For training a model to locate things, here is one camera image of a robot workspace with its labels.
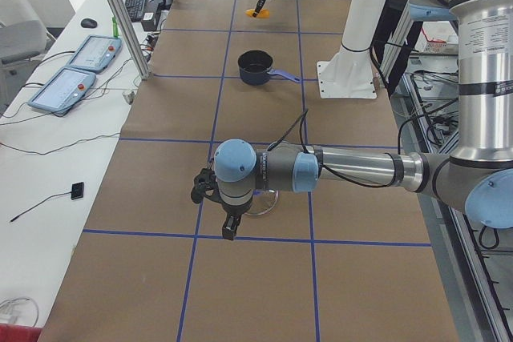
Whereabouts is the near blue teach pendant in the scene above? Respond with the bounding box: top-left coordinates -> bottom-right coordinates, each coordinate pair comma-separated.
27,66 -> 96,116

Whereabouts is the blue saucepan with handle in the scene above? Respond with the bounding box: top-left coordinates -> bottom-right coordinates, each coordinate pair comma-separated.
237,50 -> 301,86

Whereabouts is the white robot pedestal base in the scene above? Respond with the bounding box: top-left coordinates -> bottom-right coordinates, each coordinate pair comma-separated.
317,0 -> 386,99

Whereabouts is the far blue teach pendant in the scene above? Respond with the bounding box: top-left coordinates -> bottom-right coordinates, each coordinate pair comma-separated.
67,34 -> 122,74

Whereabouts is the small black square sensor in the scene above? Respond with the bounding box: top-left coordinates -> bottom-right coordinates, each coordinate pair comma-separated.
71,182 -> 85,200

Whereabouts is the glass pot lid blue knob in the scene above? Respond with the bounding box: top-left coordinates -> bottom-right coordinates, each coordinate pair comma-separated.
245,190 -> 279,217

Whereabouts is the aluminium frame post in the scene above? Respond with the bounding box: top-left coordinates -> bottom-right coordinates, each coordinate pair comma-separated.
107,0 -> 151,80

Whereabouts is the grey office chair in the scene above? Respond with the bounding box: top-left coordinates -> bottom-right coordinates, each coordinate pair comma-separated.
1,20 -> 47,82

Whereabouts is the yellow corn cob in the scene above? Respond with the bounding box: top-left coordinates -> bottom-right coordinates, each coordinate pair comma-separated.
245,9 -> 270,18

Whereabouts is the black computer keyboard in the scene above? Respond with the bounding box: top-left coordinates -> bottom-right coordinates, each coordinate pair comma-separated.
125,0 -> 146,22

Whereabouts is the black computer mouse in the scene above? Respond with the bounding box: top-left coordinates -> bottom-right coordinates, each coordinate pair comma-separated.
80,18 -> 98,29

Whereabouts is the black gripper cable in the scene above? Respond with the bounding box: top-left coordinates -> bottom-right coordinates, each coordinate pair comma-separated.
267,108 -> 402,189

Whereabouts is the green bottle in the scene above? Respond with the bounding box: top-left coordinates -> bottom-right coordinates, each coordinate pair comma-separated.
111,16 -> 119,38

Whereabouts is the blue teach pendant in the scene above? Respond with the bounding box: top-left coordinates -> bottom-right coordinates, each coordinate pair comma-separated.
67,34 -> 122,74
27,66 -> 96,116

